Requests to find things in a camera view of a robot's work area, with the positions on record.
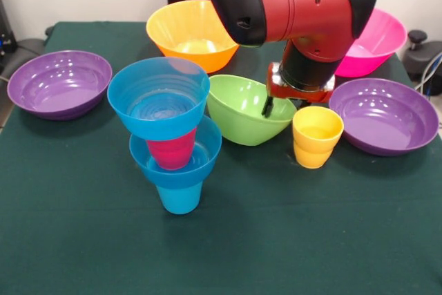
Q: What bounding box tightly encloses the black equipment box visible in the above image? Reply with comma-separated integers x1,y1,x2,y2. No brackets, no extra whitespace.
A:
0,0,18,71

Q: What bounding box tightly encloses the grey rounded base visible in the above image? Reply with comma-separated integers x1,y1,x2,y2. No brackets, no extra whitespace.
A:
13,37,48,64

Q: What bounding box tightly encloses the black clamp with knob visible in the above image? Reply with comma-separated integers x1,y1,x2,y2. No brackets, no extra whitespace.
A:
402,29,442,80

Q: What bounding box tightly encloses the blue plastic cup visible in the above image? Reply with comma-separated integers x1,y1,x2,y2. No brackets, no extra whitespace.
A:
155,180,203,215

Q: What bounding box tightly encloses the dark green tablecloth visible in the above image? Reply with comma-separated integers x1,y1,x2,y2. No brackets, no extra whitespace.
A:
0,20,442,295

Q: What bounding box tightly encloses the purple plastic bowl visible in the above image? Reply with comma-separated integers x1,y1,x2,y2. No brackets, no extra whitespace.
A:
6,50,113,122
328,77,440,157

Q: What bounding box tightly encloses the orange plastic bowl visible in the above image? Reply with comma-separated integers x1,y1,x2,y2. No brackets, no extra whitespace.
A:
146,0,240,74

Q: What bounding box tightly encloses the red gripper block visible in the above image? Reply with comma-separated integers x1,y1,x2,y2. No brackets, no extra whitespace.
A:
261,61,336,118

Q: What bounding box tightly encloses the small blue plastic bowl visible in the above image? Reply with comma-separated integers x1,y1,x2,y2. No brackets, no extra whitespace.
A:
129,115,222,189
106,56,211,142

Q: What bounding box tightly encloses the red plastic cup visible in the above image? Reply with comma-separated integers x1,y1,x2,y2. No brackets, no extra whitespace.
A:
145,126,198,171

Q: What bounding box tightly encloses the bundle of light cables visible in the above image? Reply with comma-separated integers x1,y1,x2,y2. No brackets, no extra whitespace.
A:
414,51,442,97

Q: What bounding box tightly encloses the pink plastic bowl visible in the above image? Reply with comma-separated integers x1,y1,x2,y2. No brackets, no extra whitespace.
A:
334,8,408,78

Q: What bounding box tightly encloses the green plastic bowl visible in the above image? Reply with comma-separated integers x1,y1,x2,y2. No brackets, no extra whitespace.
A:
206,74,298,147

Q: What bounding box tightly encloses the yellow plastic cup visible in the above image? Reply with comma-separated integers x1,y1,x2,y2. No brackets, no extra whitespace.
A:
292,106,345,170

